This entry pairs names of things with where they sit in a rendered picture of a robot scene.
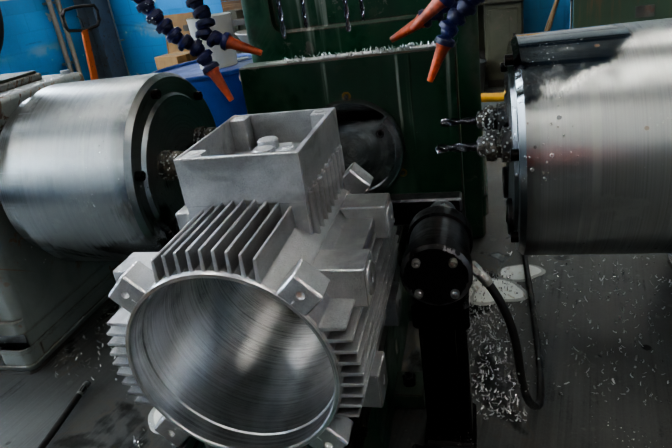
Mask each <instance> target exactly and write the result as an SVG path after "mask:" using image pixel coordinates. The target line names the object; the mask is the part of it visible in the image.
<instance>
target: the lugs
mask: <svg viewBox="0 0 672 448"><path fill-rule="evenodd" d="M373 179H374V178H373V176H371V175H370V174H369V173H368V172H367V171H365V170H364V169H363V168H362V167H360V166H359V165H358V164H357V163H355V162H353V163H352V164H351V165H350V166H349V167H348V169H347V170H346V171H345V174H344V175H343V184H344V189H346V190H347V191H348V192H350V193H351V194H364V193H365V192H366V191H367V190H368V189H369V188H370V186H371V184H372V182H373ZM154 281H155V279H154V275H153V271H152V270H151V269H149V268H148V267H147V266H145V265H144V264H143V263H141V262H140V261H136V262H135V263H134V264H133V265H132V266H131V267H130V268H129V269H128V270H126V271H125V272H124V273H123V274H122V275H121V277H120V278H119V280H118V281H117V283H116V284H115V285H114V287H113V288H112V290H111V291H110V293H109V295H108V297H109V298H110V299H111V300H113V301H114V302H116V303H117V304H118V305H120V306H121V307H122V308H124V309H125V310H126V311H128V312H129V313H131V312H132V310H133V309H134V307H135V305H136V304H137V303H138V301H139V300H140V299H141V298H142V297H143V296H144V294H145V293H146V290H147V289H148V287H149V286H150V285H151V284H152V283H153V282H154ZM329 284H330V280H329V279H328V278H327V277H326V276H325V275H323V274H322V273H321V272H319V271H318V270H317V269H316V268H314V267H313V266H312V265H310V264H309V263H308V262H306V261H305V260H304V259H301V260H299V261H298V262H297V264H296V265H295V266H294V267H293V268H292V269H291V270H290V271H289V272H288V274H287V275H286V276H285V277H284V279H283V281H282V283H281V285H280V286H279V288H278V290H277V293H276V294H277V295H278V296H279V297H280V298H282V299H283V300H285V301H286V302H287V303H289V304H290V305H292V306H293V307H294V308H295V309H297V310H298V311H299V312H300V313H301V314H303V315H304V316H307V315H308V314H309V313H310V312H311V311H312V310H313V309H314V308H315V307H316V306H317V305H318V304H319V303H320V302H321V301H322V300H323V298H324V296H325V294H326V291H327V289H328V287H329ZM353 424H354V422H353V421H352V420H351V419H350V418H348V417H337V418H334V420H333V422H332V423H331V425H330V426H329V427H327V428H326V429H325V430H324V431H323V432H322V434H320V435H319V436H318V437H317V438H316V439H314V440H313V441H312V442H310V443H309V444H308V445H309V446H311V447H312V448H344V447H346V446H347V445H348V444H349V440H350V436H351V432H352V428H353ZM154 430H155V431H156V432H158V433H159V434H160V435H162V436H163V437H165V438H166V439H167V440H169V441H170V442H172V443H173V444H174V445H176V446H178V447H179V446H180V445H181V444H182V443H183V442H184V441H185V440H186V439H187V438H188V437H189V436H190V435H188V434H187V433H185V432H183V431H182V430H180V429H179V428H177V427H176V426H175V425H173V424H172V423H171V422H170V421H168V420H167V419H166V418H165V417H164V416H163V415H162V416H161V418H160V419H159V421H158V422H157V424H156V425H155V427H154Z"/></svg>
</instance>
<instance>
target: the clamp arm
mask: <svg viewBox="0 0 672 448"><path fill-rule="evenodd" d="M390 198H391V202H392V205H393V215H394V218H395V222H394V225H393V226H404V225H410V223H411V221H412V219H413V218H414V217H415V215H416V214H417V213H419V212H420V211H421V210H423V209H425V208H428V207H431V206H438V205H439V204H440V206H447V205H448V206H449V207H451V208H454V209H456V210H458V211H459V212H461V213H462V214H463V199H462V192H460V191H455V192H431V193H407V194H390Z"/></svg>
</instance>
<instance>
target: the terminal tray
mask: <svg viewBox="0 0 672 448"><path fill-rule="evenodd" d="M318 110H324V112H321V113H315V111H318ZM241 116H244V117H245V118H243V119H236V118H237V117H241ZM286 145H293V147H292V148H290V149H282V147H283V146H286ZM194 151H199V152H200V153H198V154H196V155H189V153H190V152H194ZM173 161H174V165H175V168H176V172H177V176H178V180H179V184H180V187H181V191H182V195H183V199H184V203H185V206H186V207H187V209H188V213H189V217H190V221H191V220H192V219H193V218H194V217H195V216H196V215H197V214H198V213H199V212H200V211H201V210H202V209H204V212H205V211H206V210H207V209H208V208H209V207H210V206H211V205H212V206H214V209H216V207H217V206H218V205H219V204H220V203H223V204H224V206H225V207H226V206H227V205H228V204H229V203H230V202H231V201H232V200H233V201H234V204H235V206H237V205H238V204H239V203H240V202H241V201H242V200H243V199H244V200H245V204H246V206H247V207H248V206H249V205H250V203H251V202H252V201H253V200H256V203H257V206H258V209H259V208H260V207H261V205H262V204H263V203H264V202H265V201H267V202H268V205H269V209H270V212H271V210H272V209H273V208H274V206H275V205H276V204H277V203H279V204H280V208H281V212H282V216H283V215H284V213H285V212H286V210H287V209H288V207H289V206H291V207H292V211H293V216H294V220H295V225H296V227H298V228H300V229H302V230H304V231H306V232H308V233H309V234H311V235H313V234H314V232H315V233H317V234H321V229H320V226H323V227H324V226H325V223H324V219H327V220H328V212H329V213H332V209H331V206H335V201H334V200H338V194H340V195H341V189H344V184H343V175H344V174H345V165H344V158H343V151H342V145H341V144H340V137H339V130H338V123H337V116H336V109H335V108H334V107H333V108H321V109H309V110H297V111H284V112H272V113H260V114H248V115H235V116H232V117H231V118H230V119H228V120H227V121H225V122H224V123H223V124H221V125H220V126H219V127H217V128H216V129H215V130H213V131H212V132H210V133H209V134H208V135H206V136H205V137H204V138H202V139H201V140H200V141H198V142H197V143H195V144H194V145H193V146H191V147H190V148H189V149H187V150H186V151H185V152H183V153H182V154H180V155H179V156H178V157H176V158H175V159H174V160H173Z"/></svg>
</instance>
